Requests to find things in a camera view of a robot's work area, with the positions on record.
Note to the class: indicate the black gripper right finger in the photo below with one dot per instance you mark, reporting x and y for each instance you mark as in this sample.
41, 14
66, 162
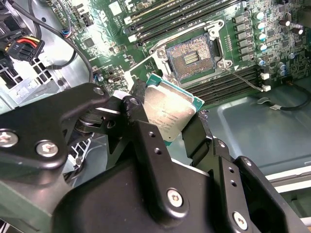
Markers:
199, 140

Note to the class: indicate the silver CPU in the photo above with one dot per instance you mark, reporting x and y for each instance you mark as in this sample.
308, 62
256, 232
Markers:
170, 109

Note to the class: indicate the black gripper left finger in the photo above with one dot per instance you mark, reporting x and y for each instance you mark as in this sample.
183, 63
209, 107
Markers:
31, 131

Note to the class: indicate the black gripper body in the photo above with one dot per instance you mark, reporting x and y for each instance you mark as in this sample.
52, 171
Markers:
109, 206

